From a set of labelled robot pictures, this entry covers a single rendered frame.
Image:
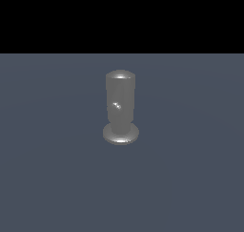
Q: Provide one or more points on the grey cylindrical peg with base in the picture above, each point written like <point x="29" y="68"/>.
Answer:
<point x="120" y="115"/>

